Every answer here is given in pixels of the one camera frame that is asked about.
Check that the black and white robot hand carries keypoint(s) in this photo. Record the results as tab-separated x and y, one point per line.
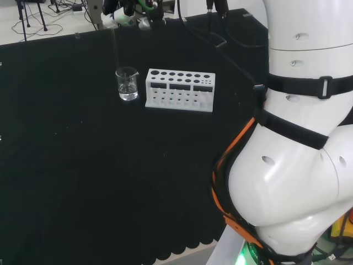
125	12

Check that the clear glass rod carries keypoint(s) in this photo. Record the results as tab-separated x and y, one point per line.
116	49

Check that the white test tube rack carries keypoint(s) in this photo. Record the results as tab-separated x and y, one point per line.
179	94

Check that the grey metal equipment box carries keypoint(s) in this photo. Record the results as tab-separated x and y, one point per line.
95	13

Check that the glass beaker with water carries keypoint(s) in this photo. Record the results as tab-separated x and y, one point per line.
127	88

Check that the black tripod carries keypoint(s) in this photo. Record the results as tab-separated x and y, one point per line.
41	16

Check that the thin dark stand pole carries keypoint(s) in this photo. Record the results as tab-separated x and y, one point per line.
23	27

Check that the black bench cloth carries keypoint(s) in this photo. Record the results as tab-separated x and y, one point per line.
96	165

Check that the pale board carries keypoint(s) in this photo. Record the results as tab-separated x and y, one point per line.
226	248

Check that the yellow stop button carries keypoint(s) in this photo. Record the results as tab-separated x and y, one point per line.
342	226

